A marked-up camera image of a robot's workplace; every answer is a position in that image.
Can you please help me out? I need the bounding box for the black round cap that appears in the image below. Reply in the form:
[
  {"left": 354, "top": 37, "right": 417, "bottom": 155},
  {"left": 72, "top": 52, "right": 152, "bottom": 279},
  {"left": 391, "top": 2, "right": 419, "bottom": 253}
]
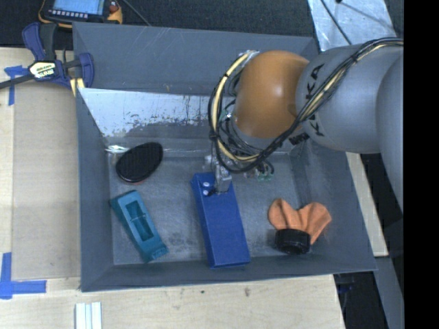
[{"left": 273, "top": 228, "right": 311, "bottom": 256}]

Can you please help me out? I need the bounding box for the blue long box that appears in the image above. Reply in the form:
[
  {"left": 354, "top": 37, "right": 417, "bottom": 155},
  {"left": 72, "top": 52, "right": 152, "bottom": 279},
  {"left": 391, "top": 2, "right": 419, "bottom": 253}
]
[{"left": 189, "top": 171, "right": 251, "bottom": 269}]

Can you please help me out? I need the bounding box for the grey metal bin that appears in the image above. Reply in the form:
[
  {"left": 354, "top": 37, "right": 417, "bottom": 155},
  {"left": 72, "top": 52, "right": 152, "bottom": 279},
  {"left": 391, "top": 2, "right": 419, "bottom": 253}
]
[{"left": 71, "top": 21, "right": 379, "bottom": 293}]

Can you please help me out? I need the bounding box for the teal hollowed block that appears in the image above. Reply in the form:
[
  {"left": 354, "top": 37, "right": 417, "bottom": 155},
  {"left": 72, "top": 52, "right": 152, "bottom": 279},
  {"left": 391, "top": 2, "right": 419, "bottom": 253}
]
[{"left": 108, "top": 189, "right": 169, "bottom": 263}]

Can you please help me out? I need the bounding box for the orange cloth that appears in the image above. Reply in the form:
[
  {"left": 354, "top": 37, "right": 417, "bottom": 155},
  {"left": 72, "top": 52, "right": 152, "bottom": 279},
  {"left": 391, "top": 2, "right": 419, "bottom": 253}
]
[{"left": 267, "top": 198, "right": 333, "bottom": 246}]

